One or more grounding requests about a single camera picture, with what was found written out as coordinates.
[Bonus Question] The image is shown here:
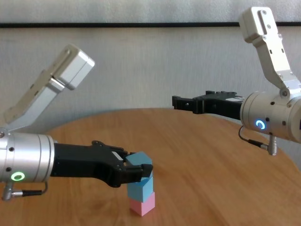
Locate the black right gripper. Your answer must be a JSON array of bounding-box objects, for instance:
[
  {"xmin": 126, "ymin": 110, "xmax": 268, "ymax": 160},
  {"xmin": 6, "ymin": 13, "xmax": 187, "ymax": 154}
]
[{"xmin": 172, "ymin": 90, "xmax": 245, "ymax": 121}]

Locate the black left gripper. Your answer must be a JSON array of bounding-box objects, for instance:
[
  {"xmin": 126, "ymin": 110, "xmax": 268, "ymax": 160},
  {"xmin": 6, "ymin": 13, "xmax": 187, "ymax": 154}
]
[{"xmin": 50, "ymin": 140, "xmax": 154, "ymax": 188}]

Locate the light blue cube block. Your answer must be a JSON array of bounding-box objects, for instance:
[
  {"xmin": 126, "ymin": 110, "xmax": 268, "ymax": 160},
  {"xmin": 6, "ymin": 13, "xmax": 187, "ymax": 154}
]
[
  {"xmin": 125, "ymin": 151, "xmax": 153, "ymax": 184},
  {"xmin": 127, "ymin": 175, "xmax": 154, "ymax": 203}
]

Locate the pink cube block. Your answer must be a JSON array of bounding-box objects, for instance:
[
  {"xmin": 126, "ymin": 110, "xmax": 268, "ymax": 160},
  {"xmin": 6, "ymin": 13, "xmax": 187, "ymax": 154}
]
[{"xmin": 129, "ymin": 192, "xmax": 156, "ymax": 217}]

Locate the frosted white window panel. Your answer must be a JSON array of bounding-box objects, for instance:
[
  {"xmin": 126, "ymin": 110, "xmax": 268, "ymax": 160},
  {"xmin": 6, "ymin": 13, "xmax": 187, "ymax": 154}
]
[{"xmin": 0, "ymin": 0, "xmax": 301, "ymax": 24}]

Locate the cable with metal connector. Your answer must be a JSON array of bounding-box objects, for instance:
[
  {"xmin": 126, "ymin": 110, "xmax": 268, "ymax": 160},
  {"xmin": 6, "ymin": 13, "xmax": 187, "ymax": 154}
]
[
  {"xmin": 1, "ymin": 180, "xmax": 49, "ymax": 202},
  {"xmin": 238, "ymin": 126, "xmax": 278, "ymax": 156}
]

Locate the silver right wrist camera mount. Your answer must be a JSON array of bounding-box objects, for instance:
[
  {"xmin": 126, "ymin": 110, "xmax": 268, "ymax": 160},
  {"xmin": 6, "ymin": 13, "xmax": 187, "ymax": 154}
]
[{"xmin": 238, "ymin": 6, "xmax": 301, "ymax": 101}]

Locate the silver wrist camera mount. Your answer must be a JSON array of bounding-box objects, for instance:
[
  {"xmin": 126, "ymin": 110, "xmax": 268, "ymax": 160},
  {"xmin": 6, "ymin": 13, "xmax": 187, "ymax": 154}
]
[
  {"xmin": 238, "ymin": 6, "xmax": 301, "ymax": 101},
  {"xmin": 3, "ymin": 44, "xmax": 95, "ymax": 134}
]

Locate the black wall rail strip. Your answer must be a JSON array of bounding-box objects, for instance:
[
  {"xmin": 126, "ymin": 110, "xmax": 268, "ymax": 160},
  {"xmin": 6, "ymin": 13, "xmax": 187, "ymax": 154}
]
[{"xmin": 0, "ymin": 22, "xmax": 301, "ymax": 29}]

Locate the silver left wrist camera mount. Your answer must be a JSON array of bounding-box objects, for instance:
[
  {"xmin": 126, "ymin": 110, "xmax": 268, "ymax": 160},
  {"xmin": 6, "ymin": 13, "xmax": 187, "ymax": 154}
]
[{"xmin": 3, "ymin": 44, "xmax": 95, "ymax": 134}]

